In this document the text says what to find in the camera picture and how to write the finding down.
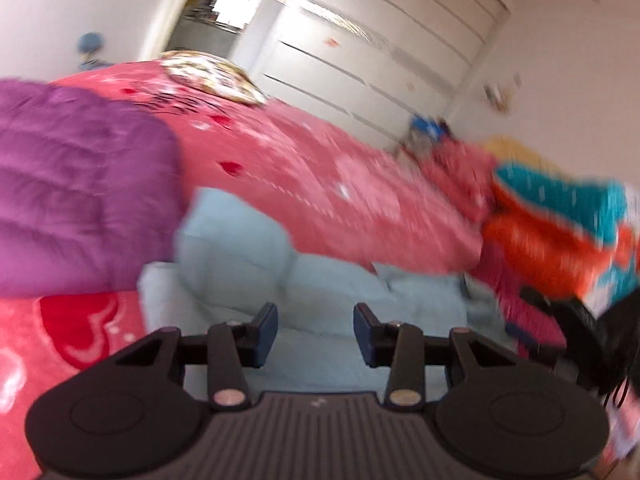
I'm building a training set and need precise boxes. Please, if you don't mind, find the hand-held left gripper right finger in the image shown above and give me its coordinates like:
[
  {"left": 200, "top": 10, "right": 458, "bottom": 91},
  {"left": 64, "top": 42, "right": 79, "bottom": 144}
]
[{"left": 353, "top": 302, "right": 522, "bottom": 407}]

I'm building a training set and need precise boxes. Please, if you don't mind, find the pink folded quilt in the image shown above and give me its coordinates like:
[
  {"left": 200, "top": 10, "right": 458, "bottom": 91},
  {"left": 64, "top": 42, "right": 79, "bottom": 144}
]
[{"left": 420, "top": 137, "right": 500, "bottom": 222}]

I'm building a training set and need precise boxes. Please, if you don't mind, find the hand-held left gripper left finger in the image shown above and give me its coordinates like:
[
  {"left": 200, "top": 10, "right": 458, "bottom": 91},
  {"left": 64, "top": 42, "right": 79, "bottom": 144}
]
[{"left": 115, "top": 302, "right": 279, "bottom": 409}]

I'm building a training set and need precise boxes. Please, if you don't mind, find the patterned yellow cushion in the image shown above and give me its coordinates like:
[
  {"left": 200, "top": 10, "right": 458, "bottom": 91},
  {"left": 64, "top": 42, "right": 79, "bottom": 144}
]
[{"left": 161, "top": 50, "right": 270, "bottom": 107}]

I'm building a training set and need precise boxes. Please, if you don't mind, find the teal and orange quilt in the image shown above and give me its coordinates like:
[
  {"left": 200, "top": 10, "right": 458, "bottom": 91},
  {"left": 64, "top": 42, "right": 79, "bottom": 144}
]
[{"left": 481, "top": 162, "right": 640, "bottom": 303}]

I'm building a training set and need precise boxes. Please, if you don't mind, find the wall lamp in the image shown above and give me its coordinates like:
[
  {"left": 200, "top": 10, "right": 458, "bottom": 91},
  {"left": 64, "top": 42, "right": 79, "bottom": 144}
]
[{"left": 482, "top": 80, "right": 515, "bottom": 115}]

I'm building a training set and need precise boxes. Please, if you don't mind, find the magenta folded quilt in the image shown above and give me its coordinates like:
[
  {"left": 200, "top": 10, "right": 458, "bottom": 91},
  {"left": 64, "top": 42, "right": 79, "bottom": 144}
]
[{"left": 472, "top": 259, "right": 573, "bottom": 361}]

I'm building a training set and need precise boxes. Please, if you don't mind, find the blue box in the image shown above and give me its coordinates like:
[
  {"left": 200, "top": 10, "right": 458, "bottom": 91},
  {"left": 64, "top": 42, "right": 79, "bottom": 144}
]
[{"left": 406, "top": 115, "right": 455, "bottom": 155}]

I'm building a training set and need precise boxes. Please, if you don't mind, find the beige bed headboard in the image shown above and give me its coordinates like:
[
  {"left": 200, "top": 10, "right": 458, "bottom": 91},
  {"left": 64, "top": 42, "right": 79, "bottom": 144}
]
[{"left": 482, "top": 135, "right": 558, "bottom": 173}]

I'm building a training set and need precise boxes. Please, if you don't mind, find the blue round object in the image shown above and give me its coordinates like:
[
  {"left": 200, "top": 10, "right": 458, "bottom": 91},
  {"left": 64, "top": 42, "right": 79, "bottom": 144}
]
[{"left": 75, "top": 31, "right": 115, "bottom": 73}]

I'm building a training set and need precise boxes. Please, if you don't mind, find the white wardrobe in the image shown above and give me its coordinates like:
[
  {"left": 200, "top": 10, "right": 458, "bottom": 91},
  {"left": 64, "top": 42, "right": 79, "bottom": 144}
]
[{"left": 229, "top": 0, "right": 512, "bottom": 153}]

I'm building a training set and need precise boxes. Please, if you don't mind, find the purple padded jacket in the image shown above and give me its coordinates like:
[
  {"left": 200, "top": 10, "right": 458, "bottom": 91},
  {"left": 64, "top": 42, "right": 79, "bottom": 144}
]
[{"left": 0, "top": 77, "right": 185, "bottom": 300}]

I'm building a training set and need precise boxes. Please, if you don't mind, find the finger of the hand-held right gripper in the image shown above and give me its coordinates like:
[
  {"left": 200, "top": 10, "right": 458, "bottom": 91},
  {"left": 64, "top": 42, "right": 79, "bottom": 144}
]
[{"left": 519, "top": 285, "right": 608, "bottom": 396}]

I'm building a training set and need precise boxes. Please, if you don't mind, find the pink patterned bed cover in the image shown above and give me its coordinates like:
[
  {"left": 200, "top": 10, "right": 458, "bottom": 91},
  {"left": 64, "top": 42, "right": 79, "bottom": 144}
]
[{"left": 0, "top": 57, "right": 496, "bottom": 480}]

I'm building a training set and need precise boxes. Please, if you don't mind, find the light blue padded jacket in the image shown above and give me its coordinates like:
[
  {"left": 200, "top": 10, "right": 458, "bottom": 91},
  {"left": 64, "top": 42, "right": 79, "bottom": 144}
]
[{"left": 137, "top": 187, "right": 518, "bottom": 398}]

